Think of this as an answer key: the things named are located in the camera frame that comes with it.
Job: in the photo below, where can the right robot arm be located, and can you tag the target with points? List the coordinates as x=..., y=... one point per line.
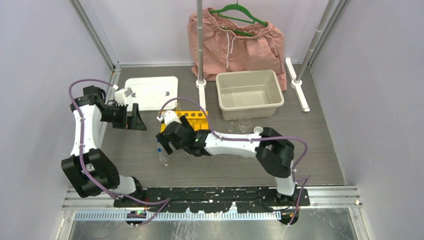
x=277, y=154

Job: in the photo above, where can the green clothes hanger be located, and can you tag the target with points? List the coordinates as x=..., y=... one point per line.
x=242, y=9

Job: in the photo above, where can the left metal stand pole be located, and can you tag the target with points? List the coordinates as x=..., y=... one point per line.
x=200, y=77

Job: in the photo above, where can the left white stand base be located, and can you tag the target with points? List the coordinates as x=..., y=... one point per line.
x=201, y=94

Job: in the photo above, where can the pink shorts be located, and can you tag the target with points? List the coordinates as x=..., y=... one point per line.
x=228, y=47

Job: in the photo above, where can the small glass beaker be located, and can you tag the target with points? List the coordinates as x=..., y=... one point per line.
x=231, y=127

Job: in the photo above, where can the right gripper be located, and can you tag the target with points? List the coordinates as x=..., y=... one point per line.
x=164, y=141

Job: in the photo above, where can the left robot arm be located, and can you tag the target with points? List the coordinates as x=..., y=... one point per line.
x=88, y=169

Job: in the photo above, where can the metal stand pole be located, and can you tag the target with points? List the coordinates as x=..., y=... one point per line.
x=200, y=77
x=316, y=37

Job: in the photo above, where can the beige plastic bin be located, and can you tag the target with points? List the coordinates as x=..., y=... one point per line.
x=248, y=94

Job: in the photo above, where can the large glass beaker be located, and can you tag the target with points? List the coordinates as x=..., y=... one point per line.
x=245, y=125

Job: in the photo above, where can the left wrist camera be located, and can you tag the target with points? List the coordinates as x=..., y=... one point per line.
x=123, y=96

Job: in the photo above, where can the right metal stand pole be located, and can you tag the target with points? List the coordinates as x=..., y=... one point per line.
x=316, y=37

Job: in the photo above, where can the clear glass test tube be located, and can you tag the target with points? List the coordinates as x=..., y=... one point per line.
x=178, y=107

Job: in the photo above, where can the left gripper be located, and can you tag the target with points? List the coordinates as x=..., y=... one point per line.
x=132, y=122

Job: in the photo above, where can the white small cup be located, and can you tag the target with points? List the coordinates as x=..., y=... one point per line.
x=258, y=129

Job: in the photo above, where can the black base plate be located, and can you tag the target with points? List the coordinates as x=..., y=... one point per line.
x=248, y=199

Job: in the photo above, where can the blue capped tube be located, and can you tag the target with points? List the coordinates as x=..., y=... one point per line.
x=161, y=155
x=159, y=146

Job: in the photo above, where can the white stand base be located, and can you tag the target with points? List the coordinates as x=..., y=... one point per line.
x=201, y=94
x=296, y=84

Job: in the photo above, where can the right white stand base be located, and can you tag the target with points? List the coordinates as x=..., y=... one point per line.
x=296, y=84

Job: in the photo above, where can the clear well plate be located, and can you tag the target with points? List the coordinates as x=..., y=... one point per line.
x=177, y=154

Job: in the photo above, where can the yellow test tube rack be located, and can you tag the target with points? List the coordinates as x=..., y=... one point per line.
x=196, y=119

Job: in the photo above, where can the white flat tray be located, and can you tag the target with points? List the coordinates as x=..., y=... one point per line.
x=150, y=93

